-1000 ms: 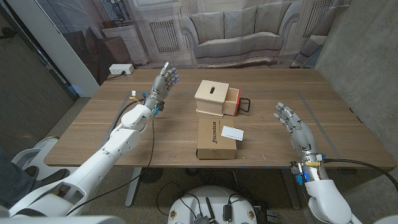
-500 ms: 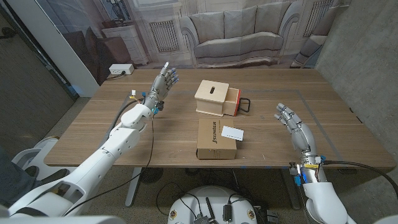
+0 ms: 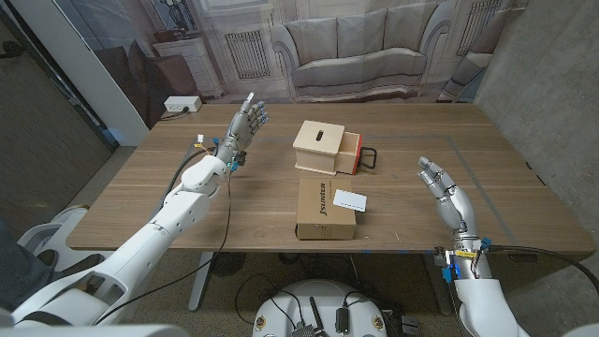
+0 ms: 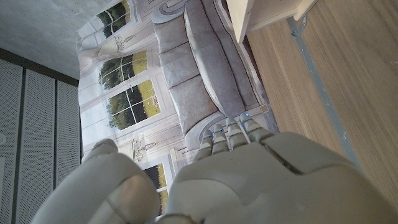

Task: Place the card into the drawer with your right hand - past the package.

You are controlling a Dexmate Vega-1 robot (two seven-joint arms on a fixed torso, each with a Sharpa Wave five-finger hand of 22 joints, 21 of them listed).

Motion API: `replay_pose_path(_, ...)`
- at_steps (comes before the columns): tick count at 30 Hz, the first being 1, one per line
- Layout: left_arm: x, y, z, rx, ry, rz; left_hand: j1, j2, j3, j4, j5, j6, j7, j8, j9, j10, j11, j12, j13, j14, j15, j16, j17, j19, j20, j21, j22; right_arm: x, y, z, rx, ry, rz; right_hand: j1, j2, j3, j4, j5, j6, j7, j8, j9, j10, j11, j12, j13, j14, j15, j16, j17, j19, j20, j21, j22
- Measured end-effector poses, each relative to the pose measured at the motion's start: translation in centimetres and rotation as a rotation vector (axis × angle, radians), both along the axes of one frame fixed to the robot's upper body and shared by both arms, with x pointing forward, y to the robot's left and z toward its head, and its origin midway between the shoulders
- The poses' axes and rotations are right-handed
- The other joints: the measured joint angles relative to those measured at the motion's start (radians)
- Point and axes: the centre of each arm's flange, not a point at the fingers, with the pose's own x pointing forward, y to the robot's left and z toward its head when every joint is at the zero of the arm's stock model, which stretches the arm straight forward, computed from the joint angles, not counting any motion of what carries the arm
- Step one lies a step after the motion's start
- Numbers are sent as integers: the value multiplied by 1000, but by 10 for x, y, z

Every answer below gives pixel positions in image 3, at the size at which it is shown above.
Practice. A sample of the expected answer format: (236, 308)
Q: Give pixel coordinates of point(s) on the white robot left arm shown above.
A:
(154, 234)

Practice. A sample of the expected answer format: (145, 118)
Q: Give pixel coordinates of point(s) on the printed sofa room backdrop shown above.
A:
(355, 47)

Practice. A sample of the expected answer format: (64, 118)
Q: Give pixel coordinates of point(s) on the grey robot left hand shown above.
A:
(243, 128)

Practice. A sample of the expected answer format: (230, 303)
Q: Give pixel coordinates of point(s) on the black antenna on torso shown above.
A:
(317, 316)

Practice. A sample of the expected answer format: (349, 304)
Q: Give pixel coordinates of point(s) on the person in blue jeans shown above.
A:
(18, 276)

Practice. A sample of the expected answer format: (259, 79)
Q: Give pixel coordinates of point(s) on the white table leg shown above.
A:
(200, 281)

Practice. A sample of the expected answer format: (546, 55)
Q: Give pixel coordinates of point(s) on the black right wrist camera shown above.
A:
(440, 256)

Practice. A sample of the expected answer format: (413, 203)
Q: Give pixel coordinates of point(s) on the white power strip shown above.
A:
(182, 103)

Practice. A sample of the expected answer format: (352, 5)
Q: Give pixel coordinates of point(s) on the black round vented disc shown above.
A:
(228, 263)

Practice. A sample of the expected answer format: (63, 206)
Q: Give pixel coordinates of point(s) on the wooden drawer with red front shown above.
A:
(348, 156)

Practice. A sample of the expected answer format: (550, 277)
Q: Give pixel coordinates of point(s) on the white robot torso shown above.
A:
(323, 299)

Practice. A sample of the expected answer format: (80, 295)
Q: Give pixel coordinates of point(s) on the white mobile base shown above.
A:
(37, 236)

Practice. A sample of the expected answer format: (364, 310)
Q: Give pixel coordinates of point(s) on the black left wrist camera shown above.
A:
(240, 159)

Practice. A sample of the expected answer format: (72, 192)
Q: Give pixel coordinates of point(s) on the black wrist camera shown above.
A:
(240, 159)
(440, 256)

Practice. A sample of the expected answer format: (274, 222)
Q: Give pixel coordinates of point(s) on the white plastic card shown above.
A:
(350, 200)

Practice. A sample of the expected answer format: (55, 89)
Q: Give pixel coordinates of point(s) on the light wooden box with slot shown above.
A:
(318, 140)

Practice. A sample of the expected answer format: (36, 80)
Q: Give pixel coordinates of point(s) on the brown cardboard package box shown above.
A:
(318, 220)

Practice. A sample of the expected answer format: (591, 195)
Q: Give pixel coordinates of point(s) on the black adapter on torso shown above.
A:
(342, 320)

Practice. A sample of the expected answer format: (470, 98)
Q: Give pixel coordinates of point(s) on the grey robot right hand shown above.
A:
(454, 203)

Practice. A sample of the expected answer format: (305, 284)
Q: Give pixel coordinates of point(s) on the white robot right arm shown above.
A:
(482, 304)

